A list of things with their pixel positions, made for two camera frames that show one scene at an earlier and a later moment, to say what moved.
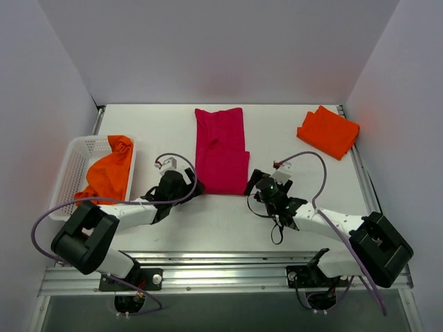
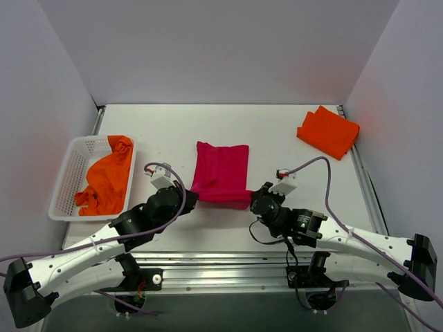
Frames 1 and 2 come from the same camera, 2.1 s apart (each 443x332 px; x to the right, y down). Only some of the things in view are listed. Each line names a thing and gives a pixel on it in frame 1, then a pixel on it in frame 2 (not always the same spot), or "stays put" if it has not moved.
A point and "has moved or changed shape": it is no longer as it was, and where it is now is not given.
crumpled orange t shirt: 109,176 stays put
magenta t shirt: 221,162 has moved or changed shape
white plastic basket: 82,151 stays put
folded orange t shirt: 331,133 stays put
